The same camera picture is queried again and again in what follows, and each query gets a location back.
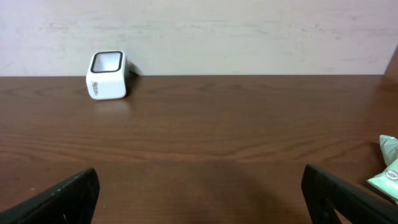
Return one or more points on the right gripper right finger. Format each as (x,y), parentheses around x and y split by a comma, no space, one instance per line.
(326,195)

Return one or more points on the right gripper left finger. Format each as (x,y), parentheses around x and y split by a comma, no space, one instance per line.
(72,200)

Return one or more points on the teal wet wipes pack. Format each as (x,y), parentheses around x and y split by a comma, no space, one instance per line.
(386,181)

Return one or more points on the white barcode scanner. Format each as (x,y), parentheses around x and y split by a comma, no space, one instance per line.
(107,74)

